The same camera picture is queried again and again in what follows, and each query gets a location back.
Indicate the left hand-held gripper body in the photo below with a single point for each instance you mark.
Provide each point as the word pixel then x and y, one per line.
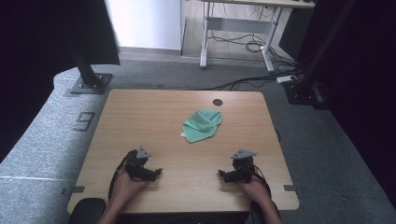
pixel 134 168

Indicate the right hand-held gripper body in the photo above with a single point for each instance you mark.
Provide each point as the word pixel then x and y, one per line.
pixel 243 171

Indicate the green cloth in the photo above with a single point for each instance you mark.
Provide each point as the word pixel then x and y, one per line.
pixel 201 126

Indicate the person's left hand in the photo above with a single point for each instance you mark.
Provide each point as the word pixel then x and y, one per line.
pixel 126 188

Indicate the person's right hand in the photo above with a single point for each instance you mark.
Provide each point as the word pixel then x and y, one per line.
pixel 257 190

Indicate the grey tape strip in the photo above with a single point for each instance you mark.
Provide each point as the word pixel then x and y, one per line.
pixel 291 188
pixel 74 189

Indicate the grey tape floor marking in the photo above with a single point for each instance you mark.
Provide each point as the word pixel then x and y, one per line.
pixel 83 121

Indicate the black round table grommet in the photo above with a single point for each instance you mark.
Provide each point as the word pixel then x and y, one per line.
pixel 217 102

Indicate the white power strip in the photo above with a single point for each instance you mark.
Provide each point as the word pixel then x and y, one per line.
pixel 286 78

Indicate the white partition panel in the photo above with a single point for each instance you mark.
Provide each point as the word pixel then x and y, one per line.
pixel 146 21

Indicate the black curtain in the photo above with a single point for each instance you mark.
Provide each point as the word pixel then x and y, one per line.
pixel 37 46
pixel 364 77

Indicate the black metal stand with base plate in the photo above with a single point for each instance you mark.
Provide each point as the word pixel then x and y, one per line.
pixel 303 91
pixel 90 82

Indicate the white desk frame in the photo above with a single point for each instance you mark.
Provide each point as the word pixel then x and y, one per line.
pixel 236 25

